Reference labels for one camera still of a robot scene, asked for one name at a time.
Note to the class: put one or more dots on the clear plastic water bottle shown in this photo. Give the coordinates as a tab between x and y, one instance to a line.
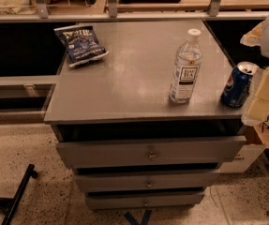
187	64

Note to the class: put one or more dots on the blue chip bag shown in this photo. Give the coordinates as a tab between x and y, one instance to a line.
81	44

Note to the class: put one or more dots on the blue Pepsi soda can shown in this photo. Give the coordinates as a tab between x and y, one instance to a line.
236	90

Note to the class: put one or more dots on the cardboard box on floor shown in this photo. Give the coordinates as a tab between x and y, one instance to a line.
257	141

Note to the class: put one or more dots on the top grey drawer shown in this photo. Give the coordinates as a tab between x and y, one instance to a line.
126	153

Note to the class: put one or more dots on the grey drawer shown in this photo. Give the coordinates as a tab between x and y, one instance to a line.
126	153
144	200
145	180

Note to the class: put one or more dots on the middle grey drawer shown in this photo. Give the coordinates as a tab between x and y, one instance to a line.
145	180

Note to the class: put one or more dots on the grey drawer cabinet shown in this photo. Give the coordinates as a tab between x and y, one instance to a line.
125	96

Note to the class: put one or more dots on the bottom grey drawer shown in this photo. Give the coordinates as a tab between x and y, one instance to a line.
144	200

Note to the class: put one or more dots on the black stand leg left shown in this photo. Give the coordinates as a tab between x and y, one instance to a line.
8	206

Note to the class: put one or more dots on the grey metal shelf rail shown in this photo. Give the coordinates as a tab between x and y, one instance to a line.
64	11

